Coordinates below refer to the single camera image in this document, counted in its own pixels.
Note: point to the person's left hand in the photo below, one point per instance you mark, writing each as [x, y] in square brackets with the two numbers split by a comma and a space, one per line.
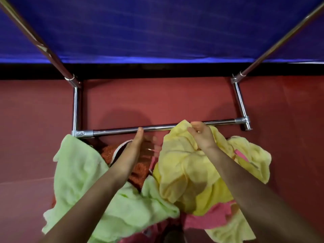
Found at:
[130, 155]

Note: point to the person's right hand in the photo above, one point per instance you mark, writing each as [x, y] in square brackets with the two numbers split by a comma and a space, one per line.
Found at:
[203, 136]

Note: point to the orange towel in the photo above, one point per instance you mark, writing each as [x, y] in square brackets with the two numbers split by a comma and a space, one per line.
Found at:
[139, 172]

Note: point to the chrome metal rack frame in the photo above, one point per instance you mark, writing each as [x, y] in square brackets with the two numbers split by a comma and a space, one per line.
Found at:
[121, 130]

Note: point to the pale yellow striped towel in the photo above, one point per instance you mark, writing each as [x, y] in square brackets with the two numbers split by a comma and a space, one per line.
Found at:
[177, 161]

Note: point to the pale yellow-green towel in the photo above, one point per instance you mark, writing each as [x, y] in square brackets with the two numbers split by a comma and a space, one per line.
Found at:
[255, 154]

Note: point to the light green towel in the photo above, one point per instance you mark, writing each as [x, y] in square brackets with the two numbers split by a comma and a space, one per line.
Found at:
[76, 169]

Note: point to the bright yellow towel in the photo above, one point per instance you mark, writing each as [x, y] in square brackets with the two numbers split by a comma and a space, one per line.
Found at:
[212, 197]

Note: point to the pink towel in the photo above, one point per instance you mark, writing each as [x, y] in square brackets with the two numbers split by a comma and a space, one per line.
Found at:
[205, 217]

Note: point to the person's left forearm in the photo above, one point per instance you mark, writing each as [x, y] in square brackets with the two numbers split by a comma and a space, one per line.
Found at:
[88, 207]

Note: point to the person's right forearm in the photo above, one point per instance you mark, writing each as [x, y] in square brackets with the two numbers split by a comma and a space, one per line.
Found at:
[253, 197]

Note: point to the blue printed banner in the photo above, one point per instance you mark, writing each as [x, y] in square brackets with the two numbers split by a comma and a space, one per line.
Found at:
[162, 27]

